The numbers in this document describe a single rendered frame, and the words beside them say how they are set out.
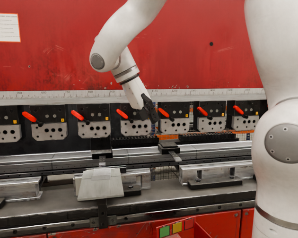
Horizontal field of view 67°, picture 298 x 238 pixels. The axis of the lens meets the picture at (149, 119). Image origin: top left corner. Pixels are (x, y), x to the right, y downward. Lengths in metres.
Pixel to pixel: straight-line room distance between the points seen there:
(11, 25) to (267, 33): 0.96
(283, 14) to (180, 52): 0.71
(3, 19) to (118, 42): 0.64
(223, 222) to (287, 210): 0.86
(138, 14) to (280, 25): 0.35
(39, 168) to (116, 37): 1.04
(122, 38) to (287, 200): 0.52
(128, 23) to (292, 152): 0.48
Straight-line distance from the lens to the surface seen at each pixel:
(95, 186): 1.03
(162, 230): 1.07
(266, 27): 0.49
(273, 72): 0.50
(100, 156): 1.35
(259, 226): 0.57
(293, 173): 0.44
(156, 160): 1.47
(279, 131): 0.41
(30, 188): 1.26
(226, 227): 1.38
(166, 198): 1.17
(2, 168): 1.54
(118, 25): 0.64
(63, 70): 1.08
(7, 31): 1.15
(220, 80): 1.21
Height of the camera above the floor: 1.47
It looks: 11 degrees down
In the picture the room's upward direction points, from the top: straight up
